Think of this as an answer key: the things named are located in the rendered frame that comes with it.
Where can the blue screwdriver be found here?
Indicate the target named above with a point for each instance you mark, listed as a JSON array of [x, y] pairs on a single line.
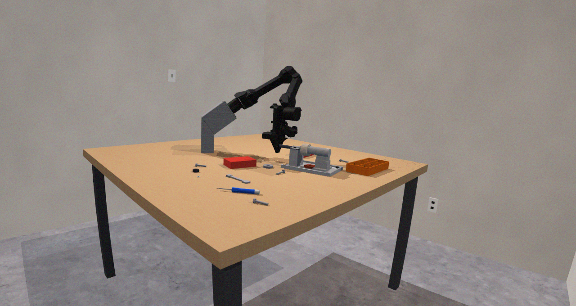
[[248, 191]]

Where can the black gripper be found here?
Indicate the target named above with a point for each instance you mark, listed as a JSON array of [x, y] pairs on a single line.
[[274, 136]]

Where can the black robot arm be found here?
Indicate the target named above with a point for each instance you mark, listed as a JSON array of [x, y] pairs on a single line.
[[248, 98]]

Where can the orange compartment tray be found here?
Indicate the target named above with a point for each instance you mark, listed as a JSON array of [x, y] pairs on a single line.
[[367, 166]]

